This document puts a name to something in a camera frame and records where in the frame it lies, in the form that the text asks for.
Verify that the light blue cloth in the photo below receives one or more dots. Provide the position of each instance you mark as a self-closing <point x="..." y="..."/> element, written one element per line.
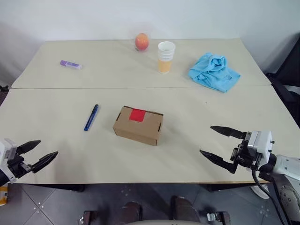
<point x="211" y="73"/>

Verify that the yellow object on floor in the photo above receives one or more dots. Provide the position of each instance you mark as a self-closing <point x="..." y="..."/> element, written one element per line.
<point x="3" y="197"/>

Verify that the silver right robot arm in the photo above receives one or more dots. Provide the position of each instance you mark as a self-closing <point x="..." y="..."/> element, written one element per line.
<point x="288" y="164"/>

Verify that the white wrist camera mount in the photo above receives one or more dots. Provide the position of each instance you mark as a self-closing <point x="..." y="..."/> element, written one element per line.
<point x="9" y="145"/>
<point x="262" y="143"/>

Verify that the small purple white stick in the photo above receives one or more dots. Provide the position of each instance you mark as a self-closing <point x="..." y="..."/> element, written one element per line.
<point x="70" y="64"/>

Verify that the black metal caster bracket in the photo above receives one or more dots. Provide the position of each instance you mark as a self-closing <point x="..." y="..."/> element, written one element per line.
<point x="90" y="218"/>
<point x="216" y="216"/>

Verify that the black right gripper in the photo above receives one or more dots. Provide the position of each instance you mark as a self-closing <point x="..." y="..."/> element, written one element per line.
<point x="246" y="158"/>

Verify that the red tape square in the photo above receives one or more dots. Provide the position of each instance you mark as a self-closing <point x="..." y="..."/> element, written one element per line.
<point x="137" y="115"/>

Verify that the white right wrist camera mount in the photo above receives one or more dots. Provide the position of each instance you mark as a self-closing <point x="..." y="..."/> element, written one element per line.
<point x="262" y="143"/>

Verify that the orange red apple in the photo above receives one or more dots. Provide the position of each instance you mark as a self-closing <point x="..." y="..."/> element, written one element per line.
<point x="141" y="41"/>

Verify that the stacked white paper cups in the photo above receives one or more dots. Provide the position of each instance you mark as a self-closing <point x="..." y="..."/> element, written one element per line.
<point x="166" y="52"/>

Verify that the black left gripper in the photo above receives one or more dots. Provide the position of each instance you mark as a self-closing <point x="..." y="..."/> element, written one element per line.
<point x="17" y="167"/>

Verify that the brown cardboard box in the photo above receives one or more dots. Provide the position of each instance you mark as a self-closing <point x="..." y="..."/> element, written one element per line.
<point x="136" y="131"/>

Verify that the black chair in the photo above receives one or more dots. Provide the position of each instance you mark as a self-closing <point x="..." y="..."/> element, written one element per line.
<point x="287" y="93"/>

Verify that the orange paper cup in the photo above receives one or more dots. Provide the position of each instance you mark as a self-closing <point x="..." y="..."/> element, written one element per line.
<point x="165" y="66"/>

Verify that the white shoe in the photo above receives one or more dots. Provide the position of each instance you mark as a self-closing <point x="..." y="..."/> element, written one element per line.
<point x="260" y="191"/>

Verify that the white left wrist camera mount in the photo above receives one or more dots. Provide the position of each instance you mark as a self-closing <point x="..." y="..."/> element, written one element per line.
<point x="9" y="145"/>

